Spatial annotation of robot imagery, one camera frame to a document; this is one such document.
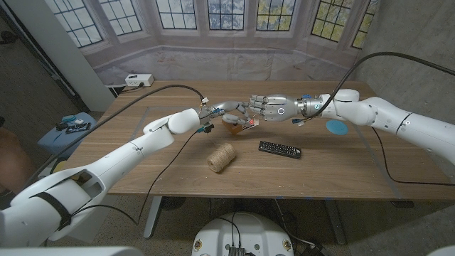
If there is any person's bare leg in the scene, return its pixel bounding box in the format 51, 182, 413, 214
0, 127, 38, 196

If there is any yellow round object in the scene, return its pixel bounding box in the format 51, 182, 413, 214
52, 160, 68, 175

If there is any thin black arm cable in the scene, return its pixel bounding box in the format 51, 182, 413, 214
70, 131, 199, 228
371, 127, 455, 187

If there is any blue round disc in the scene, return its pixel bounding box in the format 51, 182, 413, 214
326, 119, 350, 136

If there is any white table leg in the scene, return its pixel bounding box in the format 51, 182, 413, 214
143, 196, 164, 240
323, 199, 348, 246

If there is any blue padded stool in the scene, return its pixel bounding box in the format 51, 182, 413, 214
37, 112, 97, 160

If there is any red and white match box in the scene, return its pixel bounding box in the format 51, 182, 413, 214
241, 119, 260, 132

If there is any black flat device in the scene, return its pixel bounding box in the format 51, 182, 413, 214
65, 122, 92, 135

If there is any black round floor fan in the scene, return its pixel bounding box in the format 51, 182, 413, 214
161, 196, 188, 211

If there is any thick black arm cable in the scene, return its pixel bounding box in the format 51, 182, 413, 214
21, 84, 206, 190
308, 51, 455, 119

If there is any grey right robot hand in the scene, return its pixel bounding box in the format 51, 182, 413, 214
247, 93, 325, 124

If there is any white power strip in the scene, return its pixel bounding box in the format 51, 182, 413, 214
124, 73, 155, 88

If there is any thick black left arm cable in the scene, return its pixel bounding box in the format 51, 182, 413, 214
21, 84, 206, 190

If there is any jute twine spool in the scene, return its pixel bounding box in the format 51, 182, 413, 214
206, 143, 237, 174

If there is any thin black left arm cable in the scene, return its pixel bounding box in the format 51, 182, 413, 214
70, 131, 199, 228

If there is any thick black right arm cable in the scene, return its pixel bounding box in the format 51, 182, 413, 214
308, 51, 455, 119

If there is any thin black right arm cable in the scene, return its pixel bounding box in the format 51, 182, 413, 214
371, 127, 455, 187

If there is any black remote control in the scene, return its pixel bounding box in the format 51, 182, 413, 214
257, 140, 303, 160

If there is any printed window backdrop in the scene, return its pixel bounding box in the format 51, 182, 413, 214
44, 0, 380, 86

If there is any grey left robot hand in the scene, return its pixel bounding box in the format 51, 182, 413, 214
198, 100, 257, 133

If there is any orange wooden block with holes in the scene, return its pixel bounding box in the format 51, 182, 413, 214
221, 119, 247, 136

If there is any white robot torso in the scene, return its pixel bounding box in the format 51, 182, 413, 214
191, 212, 295, 256

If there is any black power strip cord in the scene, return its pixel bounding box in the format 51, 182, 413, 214
115, 82, 146, 95

